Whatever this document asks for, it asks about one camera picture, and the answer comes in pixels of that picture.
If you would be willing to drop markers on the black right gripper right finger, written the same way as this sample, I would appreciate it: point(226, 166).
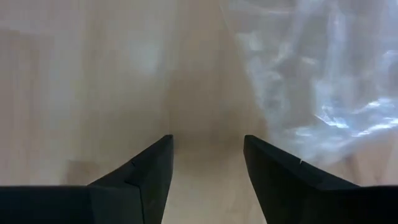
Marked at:
point(295, 199)

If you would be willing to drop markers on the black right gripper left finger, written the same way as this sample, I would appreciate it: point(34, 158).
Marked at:
point(109, 202)

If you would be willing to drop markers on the heap of clear plastic bags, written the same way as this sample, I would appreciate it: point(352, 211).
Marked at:
point(326, 77)

